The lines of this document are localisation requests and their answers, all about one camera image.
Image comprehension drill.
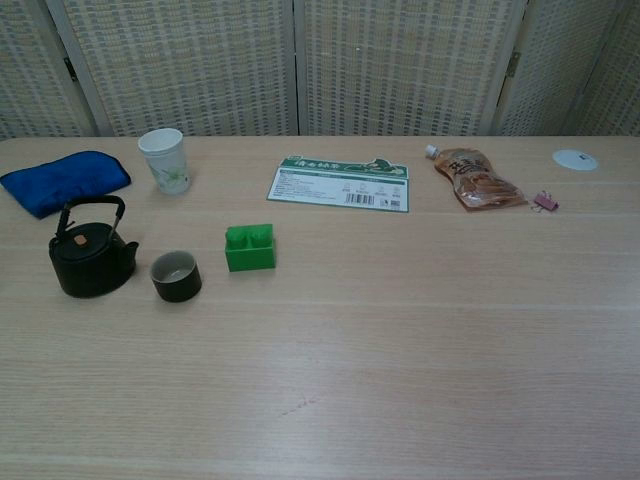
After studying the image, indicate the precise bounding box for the black round pot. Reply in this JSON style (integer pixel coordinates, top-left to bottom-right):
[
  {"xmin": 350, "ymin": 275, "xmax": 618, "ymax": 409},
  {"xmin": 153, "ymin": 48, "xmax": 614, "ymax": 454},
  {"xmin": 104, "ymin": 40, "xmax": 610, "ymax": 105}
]
[{"xmin": 48, "ymin": 195, "xmax": 140, "ymax": 300}]

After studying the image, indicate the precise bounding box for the small grey cup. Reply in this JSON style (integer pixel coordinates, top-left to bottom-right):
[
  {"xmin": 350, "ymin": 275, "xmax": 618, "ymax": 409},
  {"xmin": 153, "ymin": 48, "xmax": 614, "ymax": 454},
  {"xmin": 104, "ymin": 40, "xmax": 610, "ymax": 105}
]
[{"xmin": 149, "ymin": 251, "xmax": 203, "ymax": 303}]

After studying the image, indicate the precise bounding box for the green and white printed card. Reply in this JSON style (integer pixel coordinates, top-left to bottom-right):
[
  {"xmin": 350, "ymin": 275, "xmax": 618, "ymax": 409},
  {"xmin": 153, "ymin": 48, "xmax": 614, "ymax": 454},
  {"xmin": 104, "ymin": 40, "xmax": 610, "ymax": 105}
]
[{"xmin": 266, "ymin": 156, "xmax": 414, "ymax": 215}]

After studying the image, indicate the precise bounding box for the green building block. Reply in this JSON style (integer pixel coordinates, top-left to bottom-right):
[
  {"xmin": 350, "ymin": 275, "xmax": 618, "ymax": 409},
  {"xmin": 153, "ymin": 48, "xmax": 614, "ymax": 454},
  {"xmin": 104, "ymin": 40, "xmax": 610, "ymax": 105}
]
[{"xmin": 224, "ymin": 223, "xmax": 278, "ymax": 273}]

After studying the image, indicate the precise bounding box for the white paper cup, leaf print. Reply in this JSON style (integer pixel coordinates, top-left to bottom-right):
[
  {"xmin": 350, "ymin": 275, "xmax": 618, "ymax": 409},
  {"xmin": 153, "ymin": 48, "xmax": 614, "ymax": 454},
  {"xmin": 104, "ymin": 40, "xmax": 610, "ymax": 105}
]
[{"xmin": 137, "ymin": 128, "xmax": 192, "ymax": 196}]

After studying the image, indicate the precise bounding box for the brown spouted drink pouch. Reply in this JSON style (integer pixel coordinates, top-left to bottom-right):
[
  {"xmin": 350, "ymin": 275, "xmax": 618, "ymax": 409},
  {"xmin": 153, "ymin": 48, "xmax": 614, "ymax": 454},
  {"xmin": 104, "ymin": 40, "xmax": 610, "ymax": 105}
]
[{"xmin": 424, "ymin": 143, "xmax": 529, "ymax": 213}]

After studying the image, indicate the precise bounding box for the woven folding screen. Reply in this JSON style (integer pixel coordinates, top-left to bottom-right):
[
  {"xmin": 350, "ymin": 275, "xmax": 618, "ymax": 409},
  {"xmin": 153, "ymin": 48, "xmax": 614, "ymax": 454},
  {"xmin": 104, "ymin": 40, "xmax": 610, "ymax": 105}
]
[{"xmin": 0, "ymin": 0, "xmax": 640, "ymax": 141}]

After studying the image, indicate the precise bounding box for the pink binder clip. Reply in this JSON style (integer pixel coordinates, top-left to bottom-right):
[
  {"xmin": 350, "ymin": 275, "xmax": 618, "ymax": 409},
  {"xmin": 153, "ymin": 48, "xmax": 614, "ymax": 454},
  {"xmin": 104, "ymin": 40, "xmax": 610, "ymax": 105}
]
[{"xmin": 532, "ymin": 191, "xmax": 561, "ymax": 213}]

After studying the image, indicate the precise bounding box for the white round grommet cover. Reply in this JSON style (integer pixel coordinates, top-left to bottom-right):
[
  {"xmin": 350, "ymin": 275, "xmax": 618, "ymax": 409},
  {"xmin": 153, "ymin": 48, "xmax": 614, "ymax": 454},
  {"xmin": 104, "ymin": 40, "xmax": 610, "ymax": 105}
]
[{"xmin": 552, "ymin": 148, "xmax": 599, "ymax": 172}]

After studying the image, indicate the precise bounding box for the blue folded cloth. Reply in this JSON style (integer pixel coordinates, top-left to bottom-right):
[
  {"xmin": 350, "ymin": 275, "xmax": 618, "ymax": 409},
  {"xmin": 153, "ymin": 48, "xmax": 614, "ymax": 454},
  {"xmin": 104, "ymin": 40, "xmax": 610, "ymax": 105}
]
[{"xmin": 0, "ymin": 150, "xmax": 132, "ymax": 220}]

